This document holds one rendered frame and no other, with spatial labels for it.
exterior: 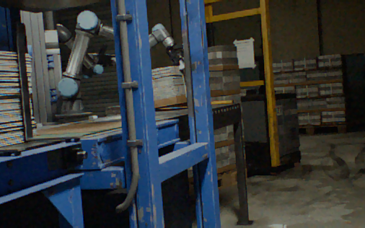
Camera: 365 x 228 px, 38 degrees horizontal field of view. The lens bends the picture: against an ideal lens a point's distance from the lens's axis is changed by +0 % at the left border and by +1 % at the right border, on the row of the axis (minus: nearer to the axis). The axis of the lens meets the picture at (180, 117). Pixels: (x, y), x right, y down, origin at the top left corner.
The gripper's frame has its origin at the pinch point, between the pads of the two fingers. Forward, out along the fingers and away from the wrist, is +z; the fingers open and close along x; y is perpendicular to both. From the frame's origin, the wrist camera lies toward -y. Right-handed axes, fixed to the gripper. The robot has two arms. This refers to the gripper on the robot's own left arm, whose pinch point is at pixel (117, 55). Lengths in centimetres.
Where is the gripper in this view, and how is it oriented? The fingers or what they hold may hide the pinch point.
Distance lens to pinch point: 434.0
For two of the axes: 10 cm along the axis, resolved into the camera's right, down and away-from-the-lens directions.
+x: 6.6, 1.2, -7.4
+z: 7.5, -0.9, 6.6
